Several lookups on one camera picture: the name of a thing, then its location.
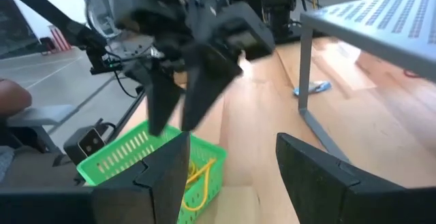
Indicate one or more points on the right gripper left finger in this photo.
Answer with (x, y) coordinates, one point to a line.
(119, 203)

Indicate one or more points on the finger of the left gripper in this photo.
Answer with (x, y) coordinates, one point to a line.
(207, 88)
(163, 101)

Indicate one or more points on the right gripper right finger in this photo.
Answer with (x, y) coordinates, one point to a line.
(340, 200)

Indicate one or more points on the green plastic basket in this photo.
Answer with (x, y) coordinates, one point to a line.
(126, 152)

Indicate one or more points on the rubber band pile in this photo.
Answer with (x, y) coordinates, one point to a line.
(204, 183)

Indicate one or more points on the grey perforated metal shelf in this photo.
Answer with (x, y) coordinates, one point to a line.
(374, 23)

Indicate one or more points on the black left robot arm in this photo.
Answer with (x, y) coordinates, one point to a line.
(277, 9)

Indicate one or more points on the small blue-white wrapper scrap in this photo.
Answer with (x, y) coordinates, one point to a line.
(313, 87)

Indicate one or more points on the grey chair armrest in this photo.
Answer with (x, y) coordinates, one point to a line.
(41, 115)

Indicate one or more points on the black table-level camera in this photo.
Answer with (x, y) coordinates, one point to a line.
(85, 144)

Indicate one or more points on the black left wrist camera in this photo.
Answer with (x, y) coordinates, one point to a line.
(252, 30)

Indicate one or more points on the red white striped post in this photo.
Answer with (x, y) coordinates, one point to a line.
(60, 38)

